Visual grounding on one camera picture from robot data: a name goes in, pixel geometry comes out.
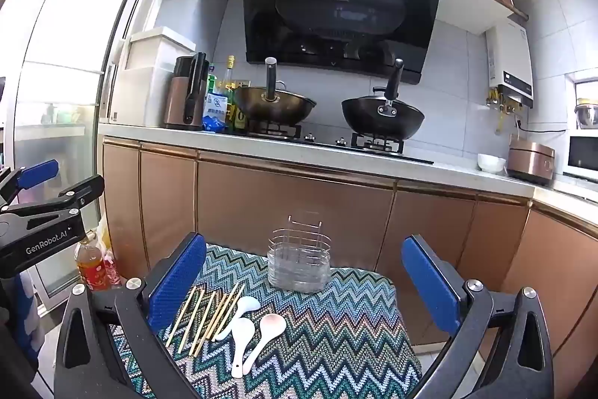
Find yellow cap oil bottle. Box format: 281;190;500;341
223;55;237;101

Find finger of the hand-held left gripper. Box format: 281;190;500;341
0;160;60;207
0;175;105;226

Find brown electric kettle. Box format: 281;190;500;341
163;52;209;131

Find clear water bottle blue label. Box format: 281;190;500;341
203;92;231;133

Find white storage bin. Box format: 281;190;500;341
112;27;197;128

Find wire and glass utensil holder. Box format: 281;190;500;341
267;215;332;293

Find person's left hand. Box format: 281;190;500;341
9;275;41;369

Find zigzag patterned cloth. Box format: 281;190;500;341
107;242;423;399

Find white ceramic spoon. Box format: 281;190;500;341
215;297;261;340
231;317;256;378
242;313;287;372

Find white water heater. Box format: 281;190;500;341
486;18;534;108

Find white microwave oven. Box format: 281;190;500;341
563;132;598;183

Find bundle of wooden chopsticks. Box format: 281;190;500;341
166;282;246;356

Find copper rice cooker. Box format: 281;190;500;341
507;139;557;185

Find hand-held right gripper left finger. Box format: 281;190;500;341
53;232;209;399

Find glass sliding door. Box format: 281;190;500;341
0;0;168;301

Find white kitchen countertop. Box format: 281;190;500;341
99;122;598;213

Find black gas stove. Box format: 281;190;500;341
243;121;435;166

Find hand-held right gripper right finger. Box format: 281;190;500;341
401;233;555;399

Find copper base cabinets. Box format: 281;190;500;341
102;136;598;381

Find dark bottle yellow label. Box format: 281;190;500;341
232;88;248;131

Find white bowl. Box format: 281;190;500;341
477;153;508;174

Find black power cord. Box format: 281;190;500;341
514;119;569;134

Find bronze wok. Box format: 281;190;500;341
232;57;317;124

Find black range hood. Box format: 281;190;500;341
241;0;443;85

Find red patterned plastic bag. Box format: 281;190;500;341
99;231;123;288

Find amber oil bottle red label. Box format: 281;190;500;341
75;230;111;291

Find black wok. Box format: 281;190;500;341
341;59;426;141

